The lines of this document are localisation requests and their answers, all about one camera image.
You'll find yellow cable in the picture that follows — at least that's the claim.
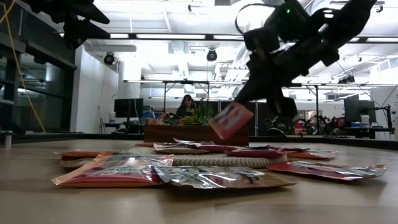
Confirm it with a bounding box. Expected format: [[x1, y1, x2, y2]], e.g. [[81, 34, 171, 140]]
[[0, 0, 47, 134]]

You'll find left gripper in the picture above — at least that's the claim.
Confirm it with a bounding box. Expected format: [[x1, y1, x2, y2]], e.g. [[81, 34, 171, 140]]
[[21, 0, 111, 50]]

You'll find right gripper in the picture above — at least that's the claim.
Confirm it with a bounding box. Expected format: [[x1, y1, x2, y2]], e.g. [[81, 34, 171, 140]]
[[233, 40, 321, 118]]

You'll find silver metal post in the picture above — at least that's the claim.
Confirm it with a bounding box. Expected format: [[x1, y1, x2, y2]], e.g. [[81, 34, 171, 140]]
[[2, 129, 15, 149]]

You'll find wooden three-compartment box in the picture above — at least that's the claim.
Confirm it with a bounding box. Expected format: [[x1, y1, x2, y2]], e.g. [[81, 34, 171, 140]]
[[143, 118, 250, 147]]

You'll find red tea packet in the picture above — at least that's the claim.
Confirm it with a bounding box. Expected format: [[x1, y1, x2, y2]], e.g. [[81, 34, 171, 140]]
[[174, 138, 240, 153], [208, 101, 254, 141], [248, 145, 310, 153], [225, 148, 285, 159], [154, 112, 181, 126]]

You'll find black metal rack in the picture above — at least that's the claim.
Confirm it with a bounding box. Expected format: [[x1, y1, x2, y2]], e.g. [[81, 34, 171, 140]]
[[161, 80, 212, 114]]

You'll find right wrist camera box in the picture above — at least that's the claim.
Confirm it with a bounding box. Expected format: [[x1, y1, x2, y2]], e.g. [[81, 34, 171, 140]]
[[243, 27, 281, 54]]

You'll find person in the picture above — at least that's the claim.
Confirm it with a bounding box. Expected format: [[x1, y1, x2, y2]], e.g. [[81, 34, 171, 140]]
[[325, 116, 351, 135], [175, 94, 197, 118]]

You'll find potted succulent plant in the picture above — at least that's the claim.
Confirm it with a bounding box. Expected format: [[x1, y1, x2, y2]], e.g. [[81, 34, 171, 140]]
[[182, 101, 218, 126]]

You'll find black computer monitor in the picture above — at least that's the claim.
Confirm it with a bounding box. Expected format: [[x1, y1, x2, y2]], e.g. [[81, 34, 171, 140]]
[[343, 98, 377, 124], [113, 98, 144, 119]]

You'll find round woven rope mat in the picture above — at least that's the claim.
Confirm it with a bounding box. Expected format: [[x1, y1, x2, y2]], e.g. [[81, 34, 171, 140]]
[[128, 146, 289, 169]]

